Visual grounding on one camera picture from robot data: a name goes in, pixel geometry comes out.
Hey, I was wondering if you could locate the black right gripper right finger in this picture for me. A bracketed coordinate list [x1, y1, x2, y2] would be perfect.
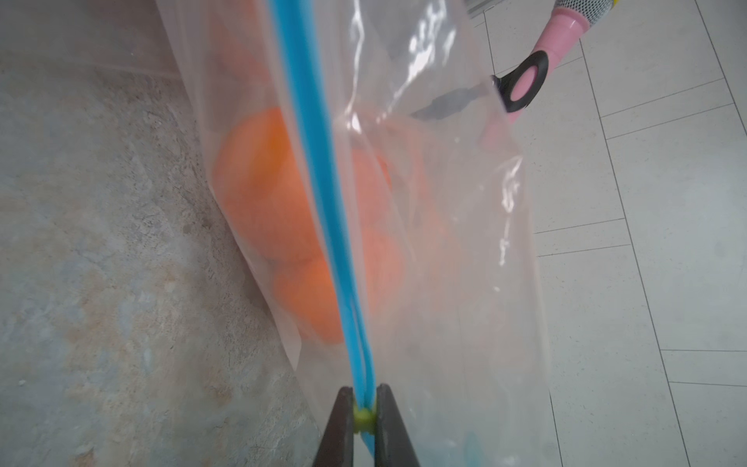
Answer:
[373, 383, 420, 467]

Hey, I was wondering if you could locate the orange fruit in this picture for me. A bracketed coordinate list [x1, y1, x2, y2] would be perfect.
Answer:
[272, 255, 344, 344]
[354, 150, 436, 313]
[211, 107, 328, 264]

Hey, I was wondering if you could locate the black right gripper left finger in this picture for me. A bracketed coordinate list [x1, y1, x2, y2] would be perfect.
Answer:
[312, 386, 355, 467]

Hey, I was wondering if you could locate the clear zip-top bag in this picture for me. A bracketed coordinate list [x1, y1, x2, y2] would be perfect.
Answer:
[158, 1, 550, 466]

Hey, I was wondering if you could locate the pink toy microphone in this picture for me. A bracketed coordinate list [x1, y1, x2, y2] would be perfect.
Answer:
[491, 0, 617, 124]

